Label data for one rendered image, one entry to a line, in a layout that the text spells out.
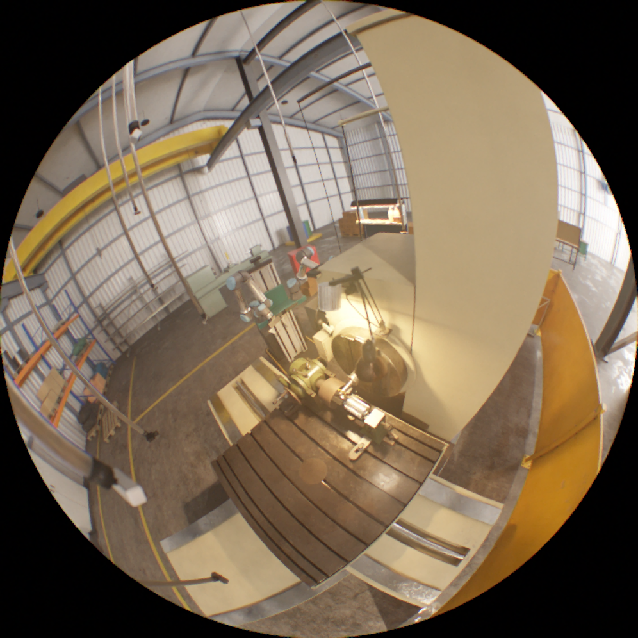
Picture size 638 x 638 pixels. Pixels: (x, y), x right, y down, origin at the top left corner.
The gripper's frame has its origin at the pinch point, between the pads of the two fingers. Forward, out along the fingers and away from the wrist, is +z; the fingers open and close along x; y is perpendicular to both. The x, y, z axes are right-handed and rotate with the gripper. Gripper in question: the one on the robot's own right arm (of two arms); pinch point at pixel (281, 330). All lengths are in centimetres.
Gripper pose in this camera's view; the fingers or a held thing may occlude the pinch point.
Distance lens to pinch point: 188.6
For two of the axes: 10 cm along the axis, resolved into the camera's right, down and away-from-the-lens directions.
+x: -6.4, 6.6, -3.9
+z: 5.9, 7.5, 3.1
